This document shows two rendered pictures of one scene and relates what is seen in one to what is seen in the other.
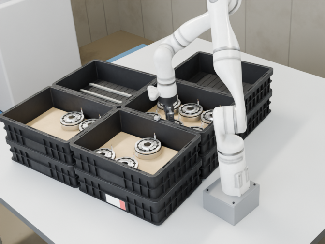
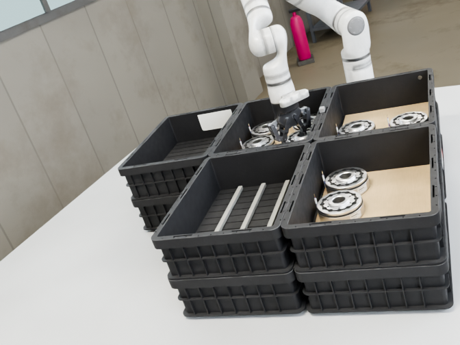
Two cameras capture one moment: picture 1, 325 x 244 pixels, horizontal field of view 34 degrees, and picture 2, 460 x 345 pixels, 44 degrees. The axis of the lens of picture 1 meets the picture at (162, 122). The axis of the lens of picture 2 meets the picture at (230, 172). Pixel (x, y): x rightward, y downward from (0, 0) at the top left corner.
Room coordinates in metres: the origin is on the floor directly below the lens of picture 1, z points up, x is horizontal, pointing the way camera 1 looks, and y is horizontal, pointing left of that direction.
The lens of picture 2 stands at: (2.39, 1.41, 1.51)
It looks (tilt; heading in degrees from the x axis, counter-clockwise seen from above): 24 degrees down; 256
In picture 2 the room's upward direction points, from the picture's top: 18 degrees counter-clockwise
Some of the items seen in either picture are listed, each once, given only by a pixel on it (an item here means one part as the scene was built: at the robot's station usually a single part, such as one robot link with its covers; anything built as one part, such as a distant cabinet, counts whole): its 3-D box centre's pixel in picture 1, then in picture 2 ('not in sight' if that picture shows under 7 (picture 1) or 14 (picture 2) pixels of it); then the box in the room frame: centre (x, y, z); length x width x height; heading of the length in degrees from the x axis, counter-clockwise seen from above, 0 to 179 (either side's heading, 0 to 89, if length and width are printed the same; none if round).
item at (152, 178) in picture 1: (135, 141); (377, 105); (1.62, 0.11, 0.92); 0.40 x 0.30 x 0.02; 52
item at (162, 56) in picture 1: (164, 64); (274, 54); (1.82, -0.03, 1.12); 0.09 x 0.07 x 0.15; 163
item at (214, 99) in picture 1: (181, 115); (278, 137); (1.85, -0.08, 0.87); 0.40 x 0.30 x 0.11; 52
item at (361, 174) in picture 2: (91, 125); (346, 178); (1.85, 0.29, 0.86); 0.10 x 0.10 x 0.01
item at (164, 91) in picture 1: (162, 86); (284, 89); (1.82, -0.01, 1.02); 0.11 x 0.09 x 0.06; 96
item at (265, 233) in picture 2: (106, 83); (237, 191); (2.10, 0.23, 0.92); 0.40 x 0.30 x 0.02; 52
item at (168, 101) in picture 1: (168, 101); (287, 111); (1.82, -0.03, 0.95); 0.08 x 0.08 x 0.09
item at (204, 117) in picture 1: (213, 116); (266, 128); (1.84, -0.21, 0.86); 0.10 x 0.10 x 0.01
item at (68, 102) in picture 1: (60, 124); (369, 196); (1.87, 0.42, 0.87); 0.40 x 0.30 x 0.11; 52
